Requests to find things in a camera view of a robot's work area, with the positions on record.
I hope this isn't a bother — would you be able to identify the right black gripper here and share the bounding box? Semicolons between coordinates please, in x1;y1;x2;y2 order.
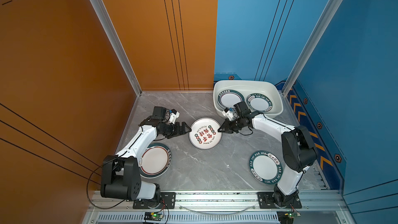
217;117;244;134

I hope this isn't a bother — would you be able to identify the red character plate front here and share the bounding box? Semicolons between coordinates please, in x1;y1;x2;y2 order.
189;118;222;150

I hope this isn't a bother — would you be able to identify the large green rim plate front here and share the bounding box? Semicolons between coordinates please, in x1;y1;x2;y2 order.
217;89;245;109

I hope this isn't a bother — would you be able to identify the green lettered plate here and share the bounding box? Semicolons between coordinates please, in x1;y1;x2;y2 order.
249;150;283;185
246;93;273;113

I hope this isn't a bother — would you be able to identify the white plastic bin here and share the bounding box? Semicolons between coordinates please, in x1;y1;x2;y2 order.
213;80;284;118

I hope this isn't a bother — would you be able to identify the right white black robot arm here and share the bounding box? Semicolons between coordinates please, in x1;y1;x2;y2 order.
218;102;318;208

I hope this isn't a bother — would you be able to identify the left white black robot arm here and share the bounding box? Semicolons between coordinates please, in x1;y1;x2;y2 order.
100;106;192;206

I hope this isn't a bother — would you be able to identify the green red rim plate front-left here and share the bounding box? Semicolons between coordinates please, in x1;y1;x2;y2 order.
139;143;172;178

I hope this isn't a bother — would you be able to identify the left green circuit board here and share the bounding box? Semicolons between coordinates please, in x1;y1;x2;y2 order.
143;212;165;224

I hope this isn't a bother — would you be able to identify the right circuit board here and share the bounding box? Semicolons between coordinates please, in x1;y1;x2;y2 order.
277;212;301;224

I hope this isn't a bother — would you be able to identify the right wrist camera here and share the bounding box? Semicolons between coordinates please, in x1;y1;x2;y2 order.
222;108;236;121

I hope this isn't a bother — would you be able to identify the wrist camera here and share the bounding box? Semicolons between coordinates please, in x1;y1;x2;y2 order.
168;109;179;124
222;108;236;121

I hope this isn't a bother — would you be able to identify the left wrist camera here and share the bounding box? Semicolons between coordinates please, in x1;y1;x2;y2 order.
168;109;179;124

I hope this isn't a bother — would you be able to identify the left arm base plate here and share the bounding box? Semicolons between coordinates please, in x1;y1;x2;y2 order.
133;192;176;209

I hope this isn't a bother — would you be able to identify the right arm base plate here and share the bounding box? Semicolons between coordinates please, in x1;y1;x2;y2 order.
257;191;302;209

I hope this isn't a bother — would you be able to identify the aluminium front rail frame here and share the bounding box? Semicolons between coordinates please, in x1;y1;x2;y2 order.
83;190;355;224

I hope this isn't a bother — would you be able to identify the left aluminium corner post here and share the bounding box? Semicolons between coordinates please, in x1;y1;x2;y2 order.
89;0;142;96

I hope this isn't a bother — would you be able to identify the aluminium corner post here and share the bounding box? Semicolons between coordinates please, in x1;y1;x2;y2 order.
282;0;343;96
89;0;142;96

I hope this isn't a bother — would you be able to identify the right aluminium corner post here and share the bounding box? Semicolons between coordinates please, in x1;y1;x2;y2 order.
282;0;343;96

